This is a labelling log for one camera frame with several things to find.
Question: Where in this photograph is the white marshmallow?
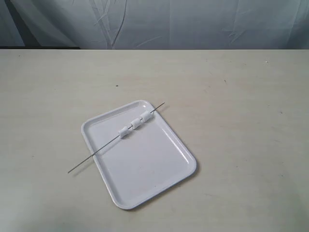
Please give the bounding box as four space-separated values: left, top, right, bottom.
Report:
118 126 130 139
130 118 143 130
140 111 153 123

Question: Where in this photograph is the thin metal skewer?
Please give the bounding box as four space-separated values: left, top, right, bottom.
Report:
68 101 166 174

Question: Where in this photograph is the white plastic tray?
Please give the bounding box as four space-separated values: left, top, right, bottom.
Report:
81 100 197 210

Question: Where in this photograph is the grey wrinkled backdrop cloth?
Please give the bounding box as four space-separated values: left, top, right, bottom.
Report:
0 0 309 50

